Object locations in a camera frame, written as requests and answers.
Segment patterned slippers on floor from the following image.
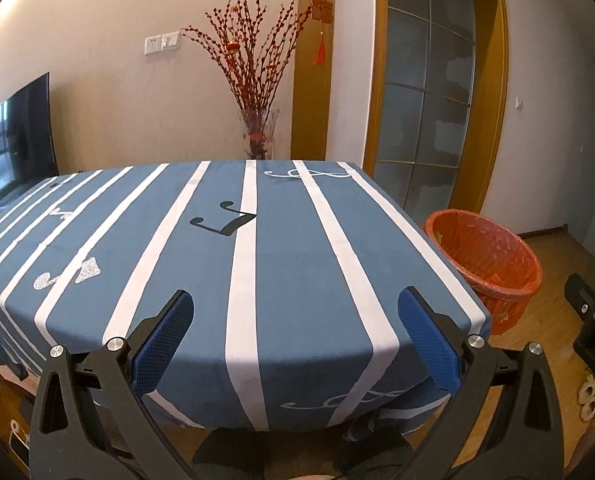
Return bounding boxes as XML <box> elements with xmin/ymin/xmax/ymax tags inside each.
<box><xmin>577</xmin><ymin>374</ymin><xmax>595</xmax><ymax>422</ymax></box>

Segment orange plastic waste basket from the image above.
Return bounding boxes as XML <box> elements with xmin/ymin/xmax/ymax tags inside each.
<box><xmin>424</xmin><ymin>209</ymin><xmax>543</xmax><ymax>335</ymax></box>

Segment blue striped tablecloth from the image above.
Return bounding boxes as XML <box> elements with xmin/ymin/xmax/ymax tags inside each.
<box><xmin>0</xmin><ymin>160</ymin><xmax>491</xmax><ymax>430</ymax></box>

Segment black flat television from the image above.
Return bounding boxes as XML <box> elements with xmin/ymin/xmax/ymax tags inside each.
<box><xmin>0</xmin><ymin>73</ymin><xmax>58</xmax><ymax>209</ymax></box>

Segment frosted glass sliding door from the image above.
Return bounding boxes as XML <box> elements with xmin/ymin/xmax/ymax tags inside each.
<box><xmin>373</xmin><ymin>0</ymin><xmax>475</xmax><ymax>224</ymax></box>

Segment glass floor vase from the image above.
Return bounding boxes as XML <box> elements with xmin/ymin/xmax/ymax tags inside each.
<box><xmin>241</xmin><ymin>108</ymin><xmax>280</xmax><ymax>160</ymax></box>

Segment red berry branch bouquet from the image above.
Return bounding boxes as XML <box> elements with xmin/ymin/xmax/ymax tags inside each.
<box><xmin>180</xmin><ymin>0</ymin><xmax>315</xmax><ymax>114</ymax></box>

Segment red hanging tassel ornament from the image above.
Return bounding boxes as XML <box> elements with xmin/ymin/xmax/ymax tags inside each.
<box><xmin>311</xmin><ymin>0</ymin><xmax>333</xmax><ymax>66</ymax></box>

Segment white wall switch panel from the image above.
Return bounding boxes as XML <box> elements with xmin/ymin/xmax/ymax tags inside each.
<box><xmin>144</xmin><ymin>32</ymin><xmax>180</xmax><ymax>55</ymax></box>

